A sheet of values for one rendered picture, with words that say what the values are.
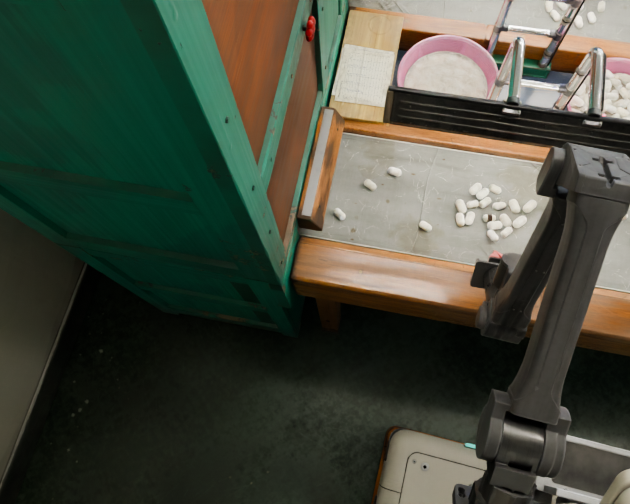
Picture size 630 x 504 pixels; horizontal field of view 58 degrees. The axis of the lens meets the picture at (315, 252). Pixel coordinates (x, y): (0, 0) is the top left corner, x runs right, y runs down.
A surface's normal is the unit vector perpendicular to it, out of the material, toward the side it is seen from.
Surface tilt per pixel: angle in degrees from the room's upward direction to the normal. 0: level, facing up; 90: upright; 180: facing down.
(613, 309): 0
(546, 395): 30
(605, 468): 0
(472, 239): 0
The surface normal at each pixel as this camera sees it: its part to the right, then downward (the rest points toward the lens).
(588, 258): -0.18, 0.21
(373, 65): -0.05, -0.29
